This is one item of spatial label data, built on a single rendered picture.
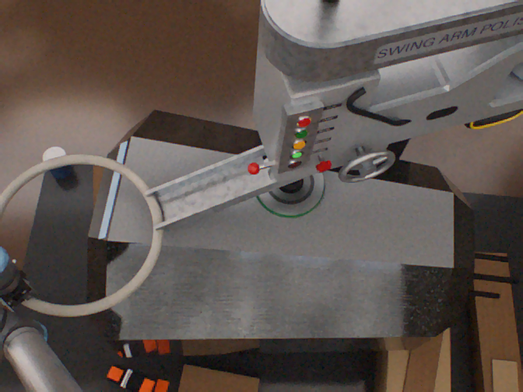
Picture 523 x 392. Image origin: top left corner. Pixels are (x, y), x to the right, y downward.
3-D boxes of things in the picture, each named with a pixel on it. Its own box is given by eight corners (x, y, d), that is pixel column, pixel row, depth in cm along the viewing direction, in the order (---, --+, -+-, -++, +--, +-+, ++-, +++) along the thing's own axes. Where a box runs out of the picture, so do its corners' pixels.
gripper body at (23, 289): (14, 313, 166) (2, 302, 155) (-7, 292, 168) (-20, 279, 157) (37, 293, 169) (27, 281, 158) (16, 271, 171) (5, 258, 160)
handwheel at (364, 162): (375, 144, 170) (388, 116, 156) (389, 176, 166) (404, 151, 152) (323, 158, 167) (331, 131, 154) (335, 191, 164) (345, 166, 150)
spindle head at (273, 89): (371, 89, 180) (414, -22, 139) (401, 155, 172) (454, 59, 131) (250, 119, 174) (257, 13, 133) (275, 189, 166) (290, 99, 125)
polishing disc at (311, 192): (265, 145, 200) (265, 143, 199) (330, 162, 199) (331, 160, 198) (247, 204, 192) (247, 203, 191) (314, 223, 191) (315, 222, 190)
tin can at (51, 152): (64, 182, 286) (57, 170, 274) (46, 173, 287) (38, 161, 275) (76, 164, 290) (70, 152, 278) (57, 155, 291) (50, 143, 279)
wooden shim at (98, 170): (93, 165, 290) (93, 163, 289) (115, 163, 291) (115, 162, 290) (94, 215, 281) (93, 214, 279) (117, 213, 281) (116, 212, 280)
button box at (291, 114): (304, 157, 155) (320, 95, 129) (308, 166, 154) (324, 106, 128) (273, 165, 154) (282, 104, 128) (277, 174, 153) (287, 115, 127)
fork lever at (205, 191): (365, 99, 181) (363, 92, 177) (390, 157, 174) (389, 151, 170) (148, 186, 190) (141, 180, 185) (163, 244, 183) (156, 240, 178)
